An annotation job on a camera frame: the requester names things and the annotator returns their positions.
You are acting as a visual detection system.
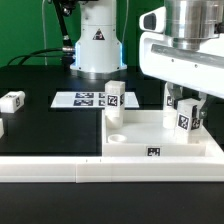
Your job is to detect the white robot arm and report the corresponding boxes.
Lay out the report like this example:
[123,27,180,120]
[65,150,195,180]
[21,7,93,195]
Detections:
[139,0,224,118]

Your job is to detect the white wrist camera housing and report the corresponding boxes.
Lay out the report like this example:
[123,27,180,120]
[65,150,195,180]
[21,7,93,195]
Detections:
[139,7,166,33]

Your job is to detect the white square tabletop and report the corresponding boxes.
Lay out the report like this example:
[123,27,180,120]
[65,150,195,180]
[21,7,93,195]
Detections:
[101,109,216,158]

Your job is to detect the white U-shaped obstacle fence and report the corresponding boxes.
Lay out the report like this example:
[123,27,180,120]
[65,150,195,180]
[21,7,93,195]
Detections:
[0,118,224,184]

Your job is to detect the black camera stand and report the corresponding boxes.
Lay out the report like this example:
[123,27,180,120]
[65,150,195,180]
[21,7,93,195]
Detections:
[48,0,78,67]

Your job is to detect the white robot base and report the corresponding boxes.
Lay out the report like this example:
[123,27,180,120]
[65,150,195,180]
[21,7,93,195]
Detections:
[70,0,127,79]

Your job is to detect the black cables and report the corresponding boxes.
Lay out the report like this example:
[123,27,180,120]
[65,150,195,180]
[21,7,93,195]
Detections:
[7,47,75,66]

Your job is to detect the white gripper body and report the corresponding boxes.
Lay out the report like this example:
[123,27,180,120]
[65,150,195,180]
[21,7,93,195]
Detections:
[139,32,224,99]

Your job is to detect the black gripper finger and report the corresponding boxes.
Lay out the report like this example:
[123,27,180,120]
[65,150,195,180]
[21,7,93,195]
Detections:
[167,82,183,109]
[199,93,214,119]

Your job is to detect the white marker sheet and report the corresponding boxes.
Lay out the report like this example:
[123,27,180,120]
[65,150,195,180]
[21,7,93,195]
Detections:
[50,91,140,109]

